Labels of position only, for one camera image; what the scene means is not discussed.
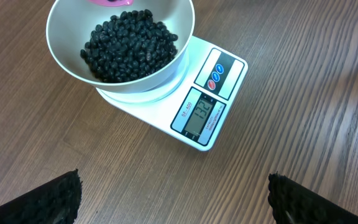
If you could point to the black beans in bowl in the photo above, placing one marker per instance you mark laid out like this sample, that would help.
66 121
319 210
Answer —
129 47

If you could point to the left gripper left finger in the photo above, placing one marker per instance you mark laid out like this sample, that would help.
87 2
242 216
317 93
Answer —
56 201

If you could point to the white bowl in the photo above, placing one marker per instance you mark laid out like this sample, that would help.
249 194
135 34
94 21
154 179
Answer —
70 23

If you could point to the white digital kitchen scale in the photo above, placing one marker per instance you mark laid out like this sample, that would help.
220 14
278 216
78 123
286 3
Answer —
192 104

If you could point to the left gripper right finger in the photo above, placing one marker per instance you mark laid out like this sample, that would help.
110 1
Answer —
293 203

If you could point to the pink scoop blue handle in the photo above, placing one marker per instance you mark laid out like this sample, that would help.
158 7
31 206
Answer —
112 3

